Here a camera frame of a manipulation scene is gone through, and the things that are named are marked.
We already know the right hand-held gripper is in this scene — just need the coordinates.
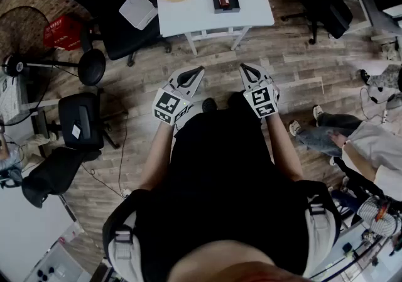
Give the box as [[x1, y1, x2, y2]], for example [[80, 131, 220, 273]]
[[239, 63, 281, 119]]

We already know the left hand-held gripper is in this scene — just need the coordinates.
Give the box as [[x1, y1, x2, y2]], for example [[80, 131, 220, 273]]
[[152, 65, 205, 126]]

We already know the person's left forearm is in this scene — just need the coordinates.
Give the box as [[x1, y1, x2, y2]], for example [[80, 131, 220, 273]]
[[138, 122, 175, 191]]

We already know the person's right forearm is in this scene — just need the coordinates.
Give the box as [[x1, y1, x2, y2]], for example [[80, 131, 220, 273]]
[[261, 114, 304, 182]]

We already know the person's right shoe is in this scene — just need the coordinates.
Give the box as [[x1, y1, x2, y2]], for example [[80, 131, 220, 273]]
[[227, 92, 249, 109]]

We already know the person's shoe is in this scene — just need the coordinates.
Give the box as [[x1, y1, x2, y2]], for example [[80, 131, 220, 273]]
[[202, 97, 218, 112], [227, 92, 249, 109]]

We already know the person's left shoe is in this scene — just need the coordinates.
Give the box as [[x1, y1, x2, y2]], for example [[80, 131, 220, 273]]
[[202, 97, 218, 112]]

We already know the white table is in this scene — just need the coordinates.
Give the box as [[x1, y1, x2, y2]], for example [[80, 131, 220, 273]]
[[153, 0, 276, 56]]

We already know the white square device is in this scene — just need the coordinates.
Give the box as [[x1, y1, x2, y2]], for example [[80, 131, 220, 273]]
[[119, 0, 159, 31]]

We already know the black standing fan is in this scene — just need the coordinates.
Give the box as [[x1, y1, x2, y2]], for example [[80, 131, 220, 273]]
[[0, 6, 107, 127]]

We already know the black wheeled office chair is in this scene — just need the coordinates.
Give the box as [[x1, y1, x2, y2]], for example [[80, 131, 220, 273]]
[[280, 0, 355, 45]]

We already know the person's black shirt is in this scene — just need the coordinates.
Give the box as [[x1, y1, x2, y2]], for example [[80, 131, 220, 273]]
[[102, 107, 342, 277]]

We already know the black chair with white label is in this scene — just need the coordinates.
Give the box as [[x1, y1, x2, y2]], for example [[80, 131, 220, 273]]
[[58, 92, 121, 151]]

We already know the red plastic crate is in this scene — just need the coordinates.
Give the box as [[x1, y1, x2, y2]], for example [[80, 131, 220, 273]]
[[42, 15, 84, 52]]

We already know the black chair backrest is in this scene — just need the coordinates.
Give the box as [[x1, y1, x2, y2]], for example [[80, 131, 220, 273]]
[[21, 146, 103, 209]]

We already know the white ribbed cabinet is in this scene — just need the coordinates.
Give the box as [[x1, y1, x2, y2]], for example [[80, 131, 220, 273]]
[[0, 73, 23, 125]]

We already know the person's face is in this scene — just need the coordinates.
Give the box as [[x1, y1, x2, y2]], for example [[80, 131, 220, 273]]
[[169, 239, 315, 282]]

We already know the long white desk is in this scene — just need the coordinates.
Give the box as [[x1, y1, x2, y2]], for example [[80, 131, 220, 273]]
[[0, 180, 92, 282]]

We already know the black floor cable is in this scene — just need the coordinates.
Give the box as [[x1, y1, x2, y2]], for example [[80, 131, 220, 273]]
[[80, 107, 133, 200]]

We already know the thin grey floor cable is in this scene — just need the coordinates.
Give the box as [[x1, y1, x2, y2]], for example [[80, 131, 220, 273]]
[[359, 85, 389, 121]]

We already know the grey shoulder strap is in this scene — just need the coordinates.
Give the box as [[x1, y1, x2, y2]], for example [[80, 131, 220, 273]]
[[107, 211, 144, 282], [304, 202, 337, 277]]

